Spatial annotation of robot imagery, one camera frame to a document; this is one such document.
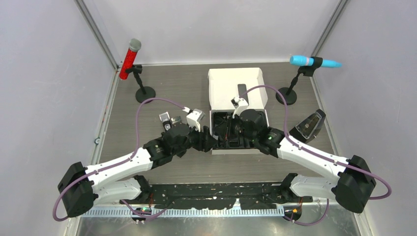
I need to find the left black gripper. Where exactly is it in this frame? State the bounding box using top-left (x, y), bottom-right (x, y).
top-left (172, 122), bottom-right (217, 156)

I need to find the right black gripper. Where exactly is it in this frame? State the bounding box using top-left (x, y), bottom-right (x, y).
top-left (215, 112), bottom-right (257, 143)

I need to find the black silver hair clipper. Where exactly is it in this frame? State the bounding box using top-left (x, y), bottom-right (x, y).
top-left (159, 112), bottom-right (182, 131)

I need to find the white hair clipper box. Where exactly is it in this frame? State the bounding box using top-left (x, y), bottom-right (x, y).
top-left (208, 67), bottom-right (265, 155)

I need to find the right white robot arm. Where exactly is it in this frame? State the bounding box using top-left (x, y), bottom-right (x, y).
top-left (230, 109), bottom-right (376, 213)

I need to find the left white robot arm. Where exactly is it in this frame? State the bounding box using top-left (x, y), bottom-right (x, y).
top-left (53, 123), bottom-right (217, 221)

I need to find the right black microphone stand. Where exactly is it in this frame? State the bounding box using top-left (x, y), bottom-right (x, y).
top-left (275, 66), bottom-right (319, 105)

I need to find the black microphone stand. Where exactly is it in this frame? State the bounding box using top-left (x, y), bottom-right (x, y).
top-left (275, 66), bottom-right (319, 105)
top-left (125, 65), bottom-right (156, 103)

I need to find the left black microphone stand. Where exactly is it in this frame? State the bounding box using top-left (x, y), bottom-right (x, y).
top-left (125, 65), bottom-right (156, 103)

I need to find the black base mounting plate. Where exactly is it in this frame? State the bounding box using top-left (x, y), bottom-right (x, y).
top-left (127, 182), bottom-right (313, 210)

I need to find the black clear-window charger stand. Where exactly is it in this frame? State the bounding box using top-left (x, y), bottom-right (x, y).
top-left (289, 109), bottom-right (326, 144)

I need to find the blue microphone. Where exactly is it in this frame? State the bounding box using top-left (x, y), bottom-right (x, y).
top-left (290, 55), bottom-right (342, 68)

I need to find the red glitter microphone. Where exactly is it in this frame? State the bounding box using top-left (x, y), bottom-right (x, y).
top-left (119, 38), bottom-right (142, 80)

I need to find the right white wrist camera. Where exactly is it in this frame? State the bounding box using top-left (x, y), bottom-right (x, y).
top-left (231, 96), bottom-right (249, 118)

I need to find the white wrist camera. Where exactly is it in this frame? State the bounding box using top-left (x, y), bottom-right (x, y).
top-left (231, 96), bottom-right (249, 118)
top-left (183, 107), bottom-right (205, 132)

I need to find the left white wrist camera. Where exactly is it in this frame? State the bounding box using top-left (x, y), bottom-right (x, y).
top-left (183, 107), bottom-right (205, 132)

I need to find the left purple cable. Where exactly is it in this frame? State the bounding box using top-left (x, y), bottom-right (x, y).
top-left (53, 97), bottom-right (191, 222)

